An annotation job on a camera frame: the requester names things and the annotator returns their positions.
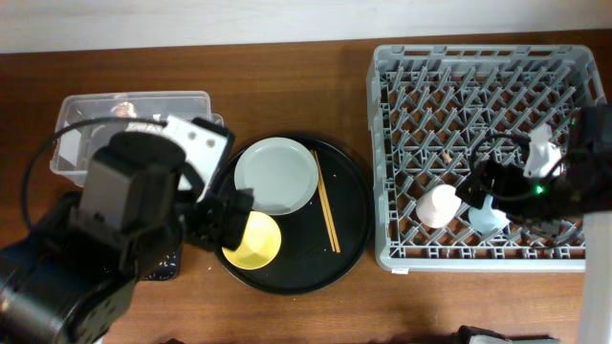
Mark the blue plastic cup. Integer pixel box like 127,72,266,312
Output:
468,195,510,234

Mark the yellow bowl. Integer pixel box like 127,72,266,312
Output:
222,211,282,270

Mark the pink plastic cup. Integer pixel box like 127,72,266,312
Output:
416,184,462,228

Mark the grey plate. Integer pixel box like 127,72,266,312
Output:
233,137,318,216

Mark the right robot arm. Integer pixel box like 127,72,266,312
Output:
456,105,611,343

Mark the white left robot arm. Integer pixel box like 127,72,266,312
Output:
1,132,253,343

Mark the grey dishwasher rack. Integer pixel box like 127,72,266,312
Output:
366,45,606,274

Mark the black rectangular tray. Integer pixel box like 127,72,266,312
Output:
41,190,186,282

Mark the round black tray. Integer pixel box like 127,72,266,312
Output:
215,135,374,295

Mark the black object at bottom edge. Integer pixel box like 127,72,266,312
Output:
451,326,561,344

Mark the clear plastic bin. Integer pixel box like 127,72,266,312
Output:
50,91,224,186

